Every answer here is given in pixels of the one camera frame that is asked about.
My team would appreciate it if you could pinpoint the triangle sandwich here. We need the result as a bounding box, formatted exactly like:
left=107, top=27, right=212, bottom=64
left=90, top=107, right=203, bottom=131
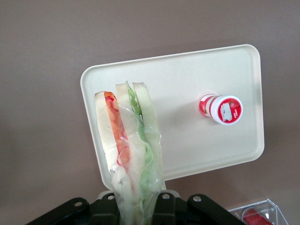
left=94, top=81, right=165, bottom=225

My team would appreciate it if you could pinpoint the red cola bottle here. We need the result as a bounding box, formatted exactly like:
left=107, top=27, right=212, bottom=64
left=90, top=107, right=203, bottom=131
left=241, top=206, right=274, bottom=225

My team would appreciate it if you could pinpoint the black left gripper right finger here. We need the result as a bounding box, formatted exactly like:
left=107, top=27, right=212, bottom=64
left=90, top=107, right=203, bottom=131
left=150, top=190, right=249, bottom=225

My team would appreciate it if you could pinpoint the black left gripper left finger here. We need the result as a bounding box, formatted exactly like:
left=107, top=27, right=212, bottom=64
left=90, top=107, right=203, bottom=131
left=24, top=190, right=122, bottom=225

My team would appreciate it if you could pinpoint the red white yogurt cup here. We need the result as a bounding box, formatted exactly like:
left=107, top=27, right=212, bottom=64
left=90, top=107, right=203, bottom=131
left=198, top=93, right=244, bottom=127

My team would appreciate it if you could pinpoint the beige plastic tray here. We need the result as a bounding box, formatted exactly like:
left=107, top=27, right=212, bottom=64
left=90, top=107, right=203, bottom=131
left=80, top=44, right=265, bottom=191

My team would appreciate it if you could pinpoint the clear acrylic bottle rack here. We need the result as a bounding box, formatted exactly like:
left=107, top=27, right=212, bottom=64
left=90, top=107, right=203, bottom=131
left=226, top=198, right=288, bottom=225

